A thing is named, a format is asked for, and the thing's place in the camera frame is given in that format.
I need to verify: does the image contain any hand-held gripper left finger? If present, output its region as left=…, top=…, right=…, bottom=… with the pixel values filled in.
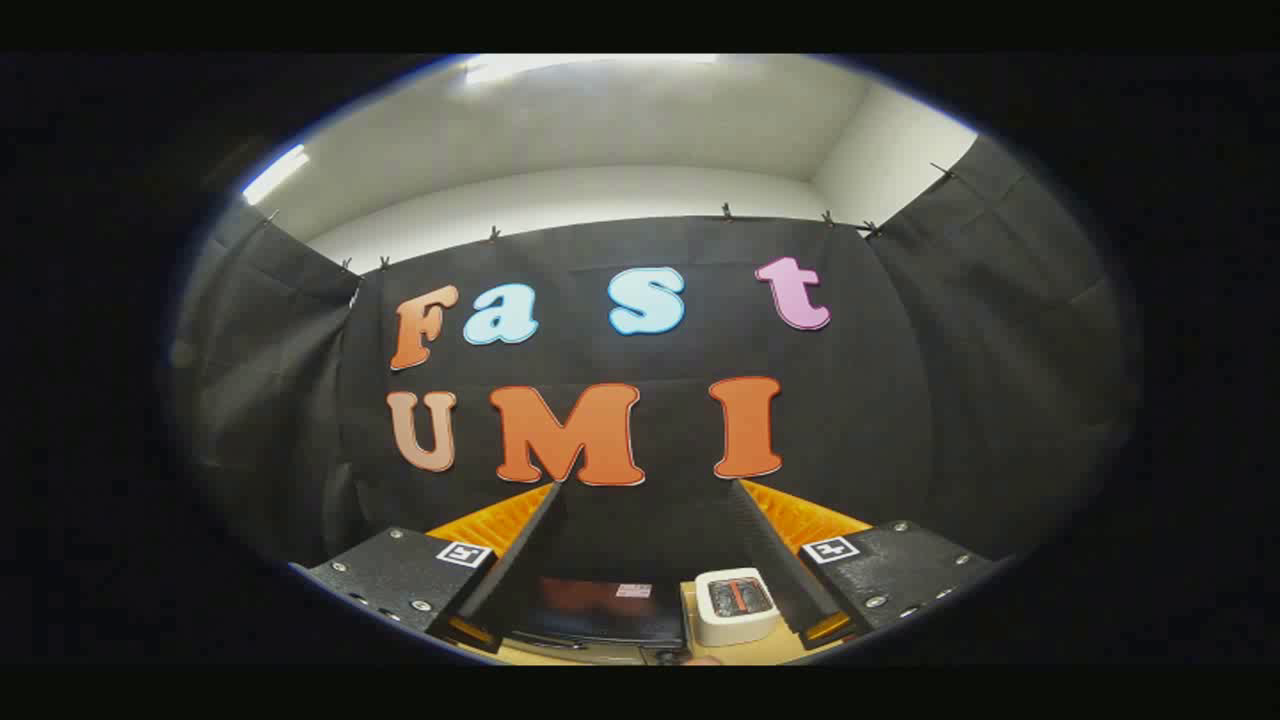
left=290, top=482, right=567, bottom=656

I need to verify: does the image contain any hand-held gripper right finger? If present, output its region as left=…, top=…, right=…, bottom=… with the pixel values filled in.
left=728, top=478, right=1001, bottom=651

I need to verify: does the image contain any black toaster oven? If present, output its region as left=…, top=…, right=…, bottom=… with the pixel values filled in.
left=500, top=572, right=693, bottom=664

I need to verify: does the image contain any row of black cloth clips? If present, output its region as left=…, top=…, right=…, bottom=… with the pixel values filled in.
left=262, top=162, right=958, bottom=274

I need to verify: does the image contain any white pop-up toaster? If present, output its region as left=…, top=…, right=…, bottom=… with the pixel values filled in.
left=694, top=567, right=783, bottom=648

